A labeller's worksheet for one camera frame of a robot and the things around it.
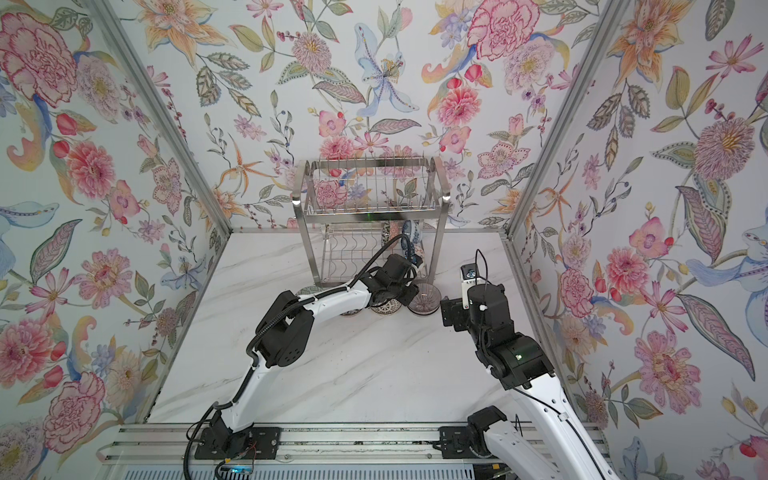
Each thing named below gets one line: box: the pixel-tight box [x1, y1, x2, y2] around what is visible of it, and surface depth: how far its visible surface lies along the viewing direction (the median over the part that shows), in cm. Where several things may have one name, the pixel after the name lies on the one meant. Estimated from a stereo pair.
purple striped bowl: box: [407, 282, 442, 315], surface depth 98 cm
